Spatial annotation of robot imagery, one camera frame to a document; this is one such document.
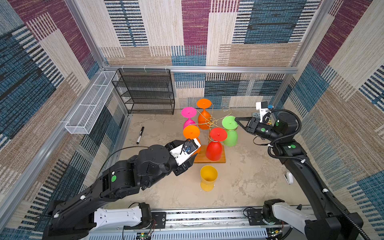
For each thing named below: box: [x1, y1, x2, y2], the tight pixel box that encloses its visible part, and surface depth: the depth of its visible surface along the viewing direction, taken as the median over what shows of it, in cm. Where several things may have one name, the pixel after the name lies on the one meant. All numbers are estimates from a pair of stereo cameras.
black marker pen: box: [136, 126, 145, 145], surface depth 107 cm
